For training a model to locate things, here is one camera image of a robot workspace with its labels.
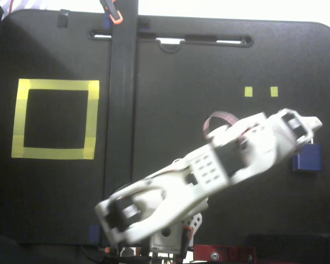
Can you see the orange black spring clamp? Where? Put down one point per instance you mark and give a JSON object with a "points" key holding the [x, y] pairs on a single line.
{"points": [[116, 17]]}

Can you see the small orange base clamp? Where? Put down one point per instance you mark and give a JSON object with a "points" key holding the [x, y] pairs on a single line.
{"points": [[187, 236]]}

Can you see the yellow tape square outline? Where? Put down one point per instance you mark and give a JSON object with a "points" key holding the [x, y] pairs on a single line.
{"points": [[55, 84]]}

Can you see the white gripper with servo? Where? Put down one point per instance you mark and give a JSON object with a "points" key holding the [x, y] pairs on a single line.
{"points": [[293, 124]]}

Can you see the blue tape piece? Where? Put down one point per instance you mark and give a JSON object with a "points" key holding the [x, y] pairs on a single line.
{"points": [[94, 233], [107, 21]]}

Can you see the red screw clamp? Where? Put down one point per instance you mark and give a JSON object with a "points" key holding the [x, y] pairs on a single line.
{"points": [[225, 253]]}

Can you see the small yellow tape marker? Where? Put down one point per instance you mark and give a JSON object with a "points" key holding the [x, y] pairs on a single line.
{"points": [[274, 91], [248, 91]]}

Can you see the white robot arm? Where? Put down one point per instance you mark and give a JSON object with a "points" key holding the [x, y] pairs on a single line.
{"points": [[167, 192]]}

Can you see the blue and white charger block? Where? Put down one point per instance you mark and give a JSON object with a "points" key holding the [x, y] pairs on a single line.
{"points": [[308, 159]]}

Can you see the orange black strip clamp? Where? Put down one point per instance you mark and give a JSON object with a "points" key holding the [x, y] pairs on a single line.
{"points": [[107, 249]]}

